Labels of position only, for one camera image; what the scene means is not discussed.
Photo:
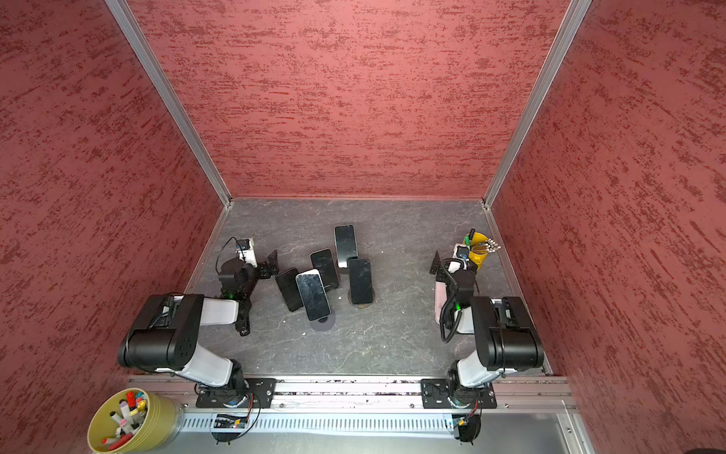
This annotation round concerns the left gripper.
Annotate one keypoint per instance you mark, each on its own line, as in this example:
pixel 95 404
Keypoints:
pixel 264 270

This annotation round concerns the aluminium front rail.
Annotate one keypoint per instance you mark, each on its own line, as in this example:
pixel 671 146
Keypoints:
pixel 398 394

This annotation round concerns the yellow metal bucket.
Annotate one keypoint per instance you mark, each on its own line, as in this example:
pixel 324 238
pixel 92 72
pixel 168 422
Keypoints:
pixel 478 259

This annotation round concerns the olive cup of markers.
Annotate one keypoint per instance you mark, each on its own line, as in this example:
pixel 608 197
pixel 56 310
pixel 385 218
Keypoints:
pixel 133 421

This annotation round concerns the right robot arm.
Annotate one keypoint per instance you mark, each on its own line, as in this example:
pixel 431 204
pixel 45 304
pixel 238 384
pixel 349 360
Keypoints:
pixel 506 341

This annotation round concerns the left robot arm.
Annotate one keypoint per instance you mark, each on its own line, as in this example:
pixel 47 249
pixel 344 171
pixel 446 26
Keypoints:
pixel 164 337

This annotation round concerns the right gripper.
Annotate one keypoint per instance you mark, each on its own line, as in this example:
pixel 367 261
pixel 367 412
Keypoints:
pixel 440 267

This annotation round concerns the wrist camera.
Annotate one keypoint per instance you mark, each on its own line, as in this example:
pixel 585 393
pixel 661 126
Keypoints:
pixel 461 252
pixel 245 251

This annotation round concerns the round base phone stand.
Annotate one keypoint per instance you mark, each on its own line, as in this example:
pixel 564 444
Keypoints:
pixel 325 323

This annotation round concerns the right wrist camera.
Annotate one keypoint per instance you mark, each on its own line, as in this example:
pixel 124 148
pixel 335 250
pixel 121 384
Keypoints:
pixel 461 252

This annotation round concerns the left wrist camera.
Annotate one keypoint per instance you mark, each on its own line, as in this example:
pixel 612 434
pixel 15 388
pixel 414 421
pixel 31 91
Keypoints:
pixel 245 251

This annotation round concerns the bundle of coloured pencils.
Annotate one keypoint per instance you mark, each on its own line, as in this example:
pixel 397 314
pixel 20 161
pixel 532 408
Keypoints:
pixel 485 247

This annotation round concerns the black phone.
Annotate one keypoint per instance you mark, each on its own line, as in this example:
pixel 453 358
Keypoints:
pixel 346 245
pixel 287 285
pixel 361 288
pixel 324 263

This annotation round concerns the white edged phone front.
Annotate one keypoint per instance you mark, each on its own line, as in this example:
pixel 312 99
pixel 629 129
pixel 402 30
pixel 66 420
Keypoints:
pixel 313 295

